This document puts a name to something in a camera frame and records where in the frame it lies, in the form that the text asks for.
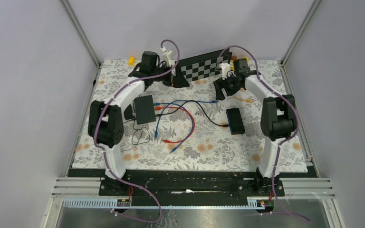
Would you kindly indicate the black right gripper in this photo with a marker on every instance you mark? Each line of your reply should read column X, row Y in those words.
column 220, row 84

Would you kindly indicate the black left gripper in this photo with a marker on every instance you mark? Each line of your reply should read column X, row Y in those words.
column 179, row 80

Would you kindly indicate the black ribbed network switch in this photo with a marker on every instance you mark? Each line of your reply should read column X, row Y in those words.
column 235, row 121

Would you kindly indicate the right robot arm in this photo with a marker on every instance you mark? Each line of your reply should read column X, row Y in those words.
column 279, row 118

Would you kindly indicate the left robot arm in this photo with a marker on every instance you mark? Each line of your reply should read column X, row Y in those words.
column 106, row 118

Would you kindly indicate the checkerboard calibration board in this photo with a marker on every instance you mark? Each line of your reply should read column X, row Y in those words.
column 204, row 65

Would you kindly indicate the small toy figure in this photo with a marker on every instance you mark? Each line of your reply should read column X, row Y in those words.
column 232, row 64

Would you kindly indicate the floral patterned table mat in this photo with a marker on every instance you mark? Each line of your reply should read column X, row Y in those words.
column 194, row 133

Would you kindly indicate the yellow block left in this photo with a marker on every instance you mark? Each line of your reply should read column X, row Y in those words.
column 131, row 61

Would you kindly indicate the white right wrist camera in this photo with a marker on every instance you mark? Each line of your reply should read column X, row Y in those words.
column 225, row 68

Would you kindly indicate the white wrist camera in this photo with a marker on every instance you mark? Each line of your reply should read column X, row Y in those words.
column 167, row 56
column 225, row 68

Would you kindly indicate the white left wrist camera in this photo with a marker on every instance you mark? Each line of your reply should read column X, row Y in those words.
column 167, row 56

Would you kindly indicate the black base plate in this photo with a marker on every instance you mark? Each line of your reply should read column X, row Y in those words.
column 181, row 188

